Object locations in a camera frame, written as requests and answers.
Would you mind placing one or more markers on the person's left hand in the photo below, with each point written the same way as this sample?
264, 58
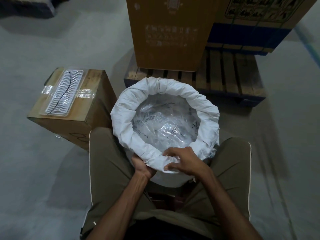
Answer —
142, 168

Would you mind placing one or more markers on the person's right hand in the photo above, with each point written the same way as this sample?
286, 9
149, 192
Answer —
190, 162

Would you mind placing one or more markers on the large white woven sack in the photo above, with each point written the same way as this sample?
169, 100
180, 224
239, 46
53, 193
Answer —
125, 114

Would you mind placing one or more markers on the black cable tie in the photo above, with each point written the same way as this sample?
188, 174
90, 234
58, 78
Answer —
67, 88

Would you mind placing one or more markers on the person's right forearm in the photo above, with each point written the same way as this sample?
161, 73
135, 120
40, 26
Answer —
227, 207

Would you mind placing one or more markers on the person's left forearm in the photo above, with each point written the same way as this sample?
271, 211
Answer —
117, 209

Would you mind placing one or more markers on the clear plastic inner bag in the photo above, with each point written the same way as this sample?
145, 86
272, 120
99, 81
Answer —
165, 122

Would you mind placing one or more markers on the dark red stool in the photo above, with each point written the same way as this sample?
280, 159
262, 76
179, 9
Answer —
165, 197

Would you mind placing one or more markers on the black shirt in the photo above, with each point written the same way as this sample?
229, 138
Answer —
170, 229

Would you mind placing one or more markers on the small cardboard box with handwriting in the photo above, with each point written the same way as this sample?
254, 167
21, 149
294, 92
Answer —
97, 97

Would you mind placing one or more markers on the tall plain cardboard box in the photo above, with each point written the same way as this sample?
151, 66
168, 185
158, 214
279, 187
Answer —
170, 52

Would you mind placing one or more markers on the clear plastic tray wavy pattern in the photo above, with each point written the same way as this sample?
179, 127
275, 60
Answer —
77, 77

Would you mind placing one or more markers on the tall cardboard box blue band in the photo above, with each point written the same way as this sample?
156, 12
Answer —
250, 37

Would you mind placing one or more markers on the dark wooden pallet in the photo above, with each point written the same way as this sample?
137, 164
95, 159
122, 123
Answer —
30, 7

